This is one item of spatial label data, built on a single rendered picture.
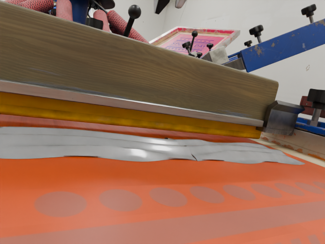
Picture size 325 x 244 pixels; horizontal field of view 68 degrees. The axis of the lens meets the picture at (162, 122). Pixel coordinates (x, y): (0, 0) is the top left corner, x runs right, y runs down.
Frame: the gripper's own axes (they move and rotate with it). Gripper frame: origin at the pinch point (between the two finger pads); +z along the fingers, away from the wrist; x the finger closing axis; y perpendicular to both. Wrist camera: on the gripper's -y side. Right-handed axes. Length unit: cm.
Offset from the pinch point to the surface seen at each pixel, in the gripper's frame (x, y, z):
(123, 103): 3.4, 5.4, 12.7
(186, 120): 1.3, -4.9, 14.1
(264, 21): -167, -204, -77
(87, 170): 12.9, 10.8, 16.1
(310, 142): 7.1, -25.3, 14.1
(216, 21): -249, -206, -86
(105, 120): 1.1, 6.3, 15.2
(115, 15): -68, -14, -11
